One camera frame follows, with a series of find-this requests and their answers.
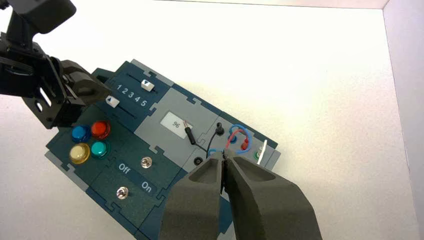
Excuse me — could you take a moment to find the black plug test cable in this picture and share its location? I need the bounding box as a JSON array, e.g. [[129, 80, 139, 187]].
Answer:
[[182, 121, 225, 159]]

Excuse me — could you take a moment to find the blue round push button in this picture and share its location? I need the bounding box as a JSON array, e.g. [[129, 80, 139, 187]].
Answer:
[[71, 125, 92, 143]]

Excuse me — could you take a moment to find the white flat lever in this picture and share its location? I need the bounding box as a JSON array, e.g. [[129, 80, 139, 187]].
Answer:
[[256, 139, 268, 166]]

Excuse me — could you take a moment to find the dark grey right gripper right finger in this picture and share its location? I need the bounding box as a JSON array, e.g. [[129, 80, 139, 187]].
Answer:
[[223, 154, 323, 240]]

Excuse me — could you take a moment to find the red looped wire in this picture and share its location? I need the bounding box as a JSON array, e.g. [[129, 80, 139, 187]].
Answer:
[[225, 129, 250, 152]]

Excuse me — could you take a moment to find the blue looped wire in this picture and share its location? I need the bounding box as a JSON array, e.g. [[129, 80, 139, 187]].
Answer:
[[228, 124, 253, 154]]

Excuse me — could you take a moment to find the red round push button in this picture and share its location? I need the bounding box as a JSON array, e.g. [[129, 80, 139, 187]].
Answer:
[[90, 120, 112, 140]]

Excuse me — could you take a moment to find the dark teal task board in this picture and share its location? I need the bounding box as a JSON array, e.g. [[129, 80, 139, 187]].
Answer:
[[44, 58, 282, 240]]

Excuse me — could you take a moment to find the small white LCD display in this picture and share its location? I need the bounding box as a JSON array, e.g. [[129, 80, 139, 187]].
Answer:
[[160, 111, 194, 140]]

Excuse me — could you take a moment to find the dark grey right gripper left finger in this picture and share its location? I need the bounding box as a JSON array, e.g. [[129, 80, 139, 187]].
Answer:
[[158, 150, 226, 240]]

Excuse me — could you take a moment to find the yellow round push button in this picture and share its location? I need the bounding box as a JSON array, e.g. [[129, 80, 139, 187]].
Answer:
[[68, 143, 91, 165]]

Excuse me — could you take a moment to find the green round push button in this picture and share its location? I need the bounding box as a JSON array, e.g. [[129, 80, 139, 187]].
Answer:
[[90, 140, 112, 160]]

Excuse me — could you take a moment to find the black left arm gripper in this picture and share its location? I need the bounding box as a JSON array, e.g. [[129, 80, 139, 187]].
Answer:
[[0, 31, 112, 130]]

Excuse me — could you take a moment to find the white slider knob above numbers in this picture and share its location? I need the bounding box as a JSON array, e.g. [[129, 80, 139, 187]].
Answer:
[[140, 79, 156, 92]]

